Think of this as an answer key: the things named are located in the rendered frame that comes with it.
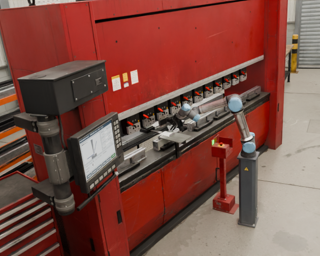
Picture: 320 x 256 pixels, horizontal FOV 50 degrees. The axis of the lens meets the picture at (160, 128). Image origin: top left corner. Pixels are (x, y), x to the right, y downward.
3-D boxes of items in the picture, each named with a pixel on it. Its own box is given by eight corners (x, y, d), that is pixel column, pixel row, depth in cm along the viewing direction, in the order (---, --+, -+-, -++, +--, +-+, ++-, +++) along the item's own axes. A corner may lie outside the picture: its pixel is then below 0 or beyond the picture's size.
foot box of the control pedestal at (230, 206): (233, 214, 375) (233, 205, 371) (212, 209, 388) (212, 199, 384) (240, 204, 390) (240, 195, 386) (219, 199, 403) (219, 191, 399)
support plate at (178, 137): (180, 143, 320) (180, 142, 320) (159, 138, 337) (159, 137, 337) (191, 136, 333) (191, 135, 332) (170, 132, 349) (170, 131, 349)
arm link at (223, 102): (239, 89, 318) (190, 105, 333) (239, 92, 308) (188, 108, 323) (243, 100, 321) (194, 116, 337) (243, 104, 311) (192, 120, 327)
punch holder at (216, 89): (215, 94, 397) (215, 80, 391) (209, 93, 402) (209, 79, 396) (222, 90, 407) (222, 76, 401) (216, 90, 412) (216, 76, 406)
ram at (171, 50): (94, 131, 271) (76, 26, 242) (88, 129, 276) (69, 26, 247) (263, 59, 477) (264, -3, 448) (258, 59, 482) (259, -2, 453)
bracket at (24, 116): (36, 133, 194) (33, 121, 191) (14, 126, 209) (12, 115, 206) (92, 112, 221) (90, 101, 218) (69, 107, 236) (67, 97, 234)
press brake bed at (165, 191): (125, 270, 312) (113, 191, 282) (110, 260, 325) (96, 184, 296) (268, 149, 518) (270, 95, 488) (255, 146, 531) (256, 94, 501)
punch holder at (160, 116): (159, 121, 328) (157, 104, 322) (152, 120, 333) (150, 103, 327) (168, 116, 338) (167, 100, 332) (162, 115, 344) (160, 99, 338)
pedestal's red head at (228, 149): (225, 159, 355) (225, 142, 349) (211, 156, 363) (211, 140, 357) (232, 151, 371) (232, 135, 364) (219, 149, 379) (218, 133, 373)
